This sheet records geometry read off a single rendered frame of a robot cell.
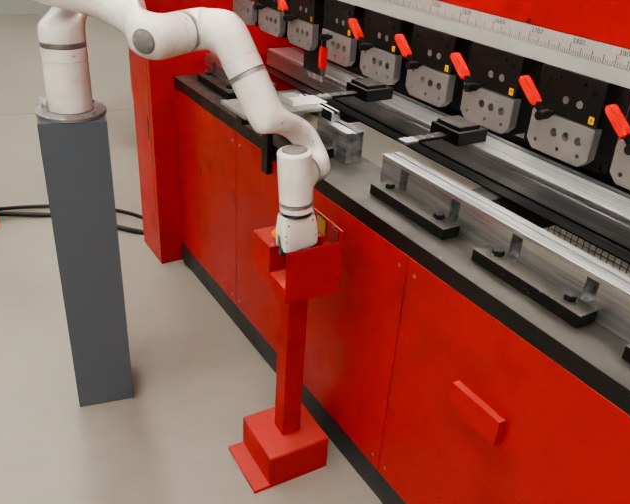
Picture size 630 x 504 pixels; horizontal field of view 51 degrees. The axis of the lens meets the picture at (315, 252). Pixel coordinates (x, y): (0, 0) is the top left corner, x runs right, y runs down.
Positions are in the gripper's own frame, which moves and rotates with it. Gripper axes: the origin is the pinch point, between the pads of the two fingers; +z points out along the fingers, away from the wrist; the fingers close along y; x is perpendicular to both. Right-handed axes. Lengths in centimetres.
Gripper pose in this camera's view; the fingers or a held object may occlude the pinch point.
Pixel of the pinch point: (298, 263)
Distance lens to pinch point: 171.3
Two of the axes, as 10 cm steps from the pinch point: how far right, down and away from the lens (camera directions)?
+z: 0.2, 8.5, 5.2
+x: 4.9, 4.5, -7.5
